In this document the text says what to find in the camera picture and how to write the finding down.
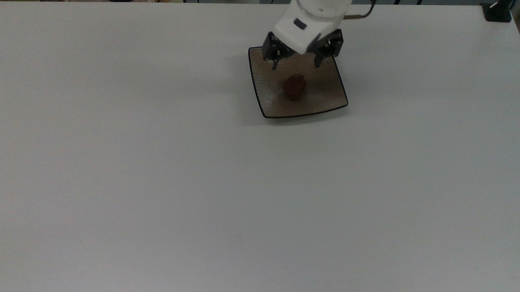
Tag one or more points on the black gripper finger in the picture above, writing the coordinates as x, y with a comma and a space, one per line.
275, 64
318, 61

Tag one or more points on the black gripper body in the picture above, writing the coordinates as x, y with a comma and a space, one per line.
274, 49

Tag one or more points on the black clamp mount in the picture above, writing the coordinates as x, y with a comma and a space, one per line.
498, 11

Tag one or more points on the small round brown food item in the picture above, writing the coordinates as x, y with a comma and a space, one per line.
294, 87

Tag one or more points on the square brown ceramic plate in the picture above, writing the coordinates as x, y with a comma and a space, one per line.
322, 90

